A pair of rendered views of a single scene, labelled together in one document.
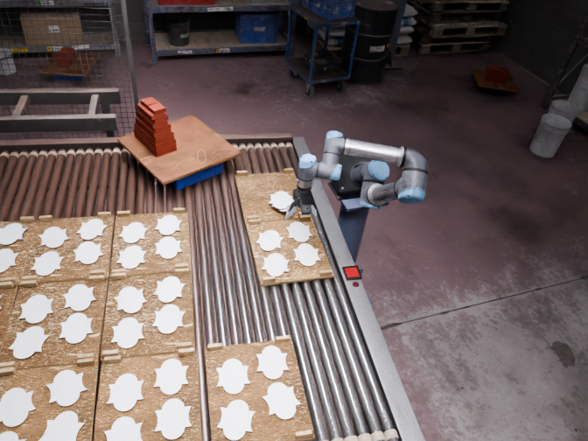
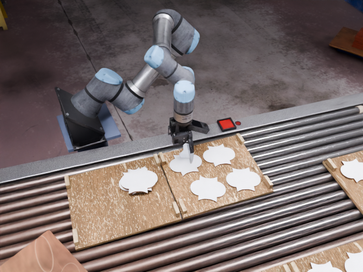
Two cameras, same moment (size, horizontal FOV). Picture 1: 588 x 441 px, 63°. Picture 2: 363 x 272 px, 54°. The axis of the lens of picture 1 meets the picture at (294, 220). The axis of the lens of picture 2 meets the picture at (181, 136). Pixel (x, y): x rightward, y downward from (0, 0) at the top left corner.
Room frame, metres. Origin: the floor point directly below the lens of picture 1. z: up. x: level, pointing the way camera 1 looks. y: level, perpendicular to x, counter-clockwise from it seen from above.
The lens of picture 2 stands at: (1.88, 0.98, 2.16)
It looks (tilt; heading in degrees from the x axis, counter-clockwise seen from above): 46 degrees down; 267
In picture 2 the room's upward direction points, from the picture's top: 2 degrees clockwise
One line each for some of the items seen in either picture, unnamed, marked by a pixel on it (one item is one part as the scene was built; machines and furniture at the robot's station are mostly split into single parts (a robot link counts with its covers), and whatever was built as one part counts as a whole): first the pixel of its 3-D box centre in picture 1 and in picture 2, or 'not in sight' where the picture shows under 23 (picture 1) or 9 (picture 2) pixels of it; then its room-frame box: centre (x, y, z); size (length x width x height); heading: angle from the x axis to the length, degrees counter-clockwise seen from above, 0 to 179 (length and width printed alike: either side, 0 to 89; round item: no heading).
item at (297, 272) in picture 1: (288, 249); (213, 172); (1.68, 0.01, 0.93); 0.41 x 0.35 x 0.02; 18
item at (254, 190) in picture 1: (271, 196); (120, 198); (2.08, 0.14, 0.93); 0.41 x 0.35 x 0.02; 17
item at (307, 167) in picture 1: (307, 167); (183, 97); (1.82, -0.03, 1.32); 0.09 x 0.08 x 0.11; 86
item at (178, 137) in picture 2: (303, 193); (181, 129); (1.83, -0.03, 1.17); 0.09 x 0.08 x 0.12; 18
